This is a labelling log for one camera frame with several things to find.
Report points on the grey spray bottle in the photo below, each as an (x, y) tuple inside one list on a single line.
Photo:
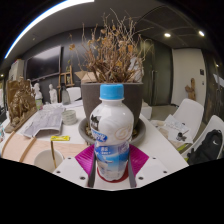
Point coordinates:
[(65, 96)]

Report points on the cardboard box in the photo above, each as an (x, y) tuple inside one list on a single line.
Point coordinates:
[(85, 77)]

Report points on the tan wooden board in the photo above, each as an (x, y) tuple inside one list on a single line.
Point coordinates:
[(20, 146)]

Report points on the stack of papers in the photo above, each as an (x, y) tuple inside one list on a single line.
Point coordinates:
[(178, 128)]

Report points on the white mug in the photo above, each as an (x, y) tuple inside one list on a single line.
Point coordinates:
[(43, 161)]

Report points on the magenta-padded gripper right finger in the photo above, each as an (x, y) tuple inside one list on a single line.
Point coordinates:
[(138, 159)]

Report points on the black backpack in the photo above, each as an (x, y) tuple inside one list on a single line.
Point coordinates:
[(206, 148)]

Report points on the recessed ceiling spotlights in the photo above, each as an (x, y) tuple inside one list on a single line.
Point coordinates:
[(167, 34)]

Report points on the white chair with papers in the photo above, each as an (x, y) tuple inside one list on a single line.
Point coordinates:
[(190, 111)]

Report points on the black wall screen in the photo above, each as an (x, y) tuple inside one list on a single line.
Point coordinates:
[(43, 63)]

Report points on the white plaster figurine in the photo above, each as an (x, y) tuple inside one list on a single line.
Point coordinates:
[(53, 94), (37, 91)]

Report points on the blue-capped white drink bottle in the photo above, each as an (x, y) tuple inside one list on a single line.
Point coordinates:
[(111, 130)]

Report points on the white chair behind table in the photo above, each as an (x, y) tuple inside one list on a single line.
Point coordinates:
[(75, 94)]

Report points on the white pedestal block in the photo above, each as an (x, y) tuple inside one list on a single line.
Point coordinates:
[(146, 110)]

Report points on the wooden easel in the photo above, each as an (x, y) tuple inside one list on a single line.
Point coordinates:
[(66, 78)]

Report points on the dried plant in grey pot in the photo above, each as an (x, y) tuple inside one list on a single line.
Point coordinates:
[(136, 100)]

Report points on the large white plaster statue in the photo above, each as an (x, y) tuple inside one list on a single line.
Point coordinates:
[(136, 68)]

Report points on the grey plant saucer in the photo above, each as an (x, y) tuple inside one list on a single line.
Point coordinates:
[(140, 131)]

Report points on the long ceiling light panel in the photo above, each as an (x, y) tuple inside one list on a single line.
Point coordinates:
[(50, 13)]

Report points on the yellow flat stick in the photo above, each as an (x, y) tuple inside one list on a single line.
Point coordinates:
[(60, 138)]

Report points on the wooden figure sculpture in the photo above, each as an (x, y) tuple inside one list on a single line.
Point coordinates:
[(190, 90)]

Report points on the bronze relief sculpture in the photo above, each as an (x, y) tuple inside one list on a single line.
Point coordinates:
[(20, 103)]

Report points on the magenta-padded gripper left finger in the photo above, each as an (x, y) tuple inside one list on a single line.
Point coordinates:
[(85, 159)]

